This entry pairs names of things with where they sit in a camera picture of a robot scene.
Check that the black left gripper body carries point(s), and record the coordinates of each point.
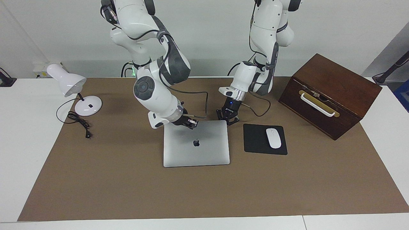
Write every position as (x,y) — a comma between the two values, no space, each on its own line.
(231,106)

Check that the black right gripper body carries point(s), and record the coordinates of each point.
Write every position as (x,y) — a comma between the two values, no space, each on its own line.
(182,121)

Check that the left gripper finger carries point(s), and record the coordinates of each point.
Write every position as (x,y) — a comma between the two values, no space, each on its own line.
(233,120)
(220,114)

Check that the grey aluminium laptop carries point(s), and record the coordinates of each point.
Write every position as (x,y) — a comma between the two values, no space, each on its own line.
(185,150)

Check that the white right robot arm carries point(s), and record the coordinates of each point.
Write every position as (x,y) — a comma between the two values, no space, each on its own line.
(153,92)

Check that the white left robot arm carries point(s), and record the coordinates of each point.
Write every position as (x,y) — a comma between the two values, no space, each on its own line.
(265,28)

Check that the black mouse pad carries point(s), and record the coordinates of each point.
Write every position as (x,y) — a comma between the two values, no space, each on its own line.
(255,140)

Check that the white computer mouse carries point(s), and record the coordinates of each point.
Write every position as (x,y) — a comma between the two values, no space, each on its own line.
(273,139)

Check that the brown table mat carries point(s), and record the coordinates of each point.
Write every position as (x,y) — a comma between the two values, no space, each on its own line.
(127,191)

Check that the white desk lamp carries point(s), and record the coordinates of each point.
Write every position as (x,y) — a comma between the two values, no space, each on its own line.
(84,110)

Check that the dark brown wooden box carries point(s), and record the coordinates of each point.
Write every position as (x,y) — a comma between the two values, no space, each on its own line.
(335,80)

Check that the black tripod leg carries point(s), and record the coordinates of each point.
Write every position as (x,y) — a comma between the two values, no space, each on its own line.
(381,78)

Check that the blue crate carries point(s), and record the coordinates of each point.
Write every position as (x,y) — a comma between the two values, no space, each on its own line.
(403,95)

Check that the black stand base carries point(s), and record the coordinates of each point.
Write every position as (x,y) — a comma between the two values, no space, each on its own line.
(6,81)

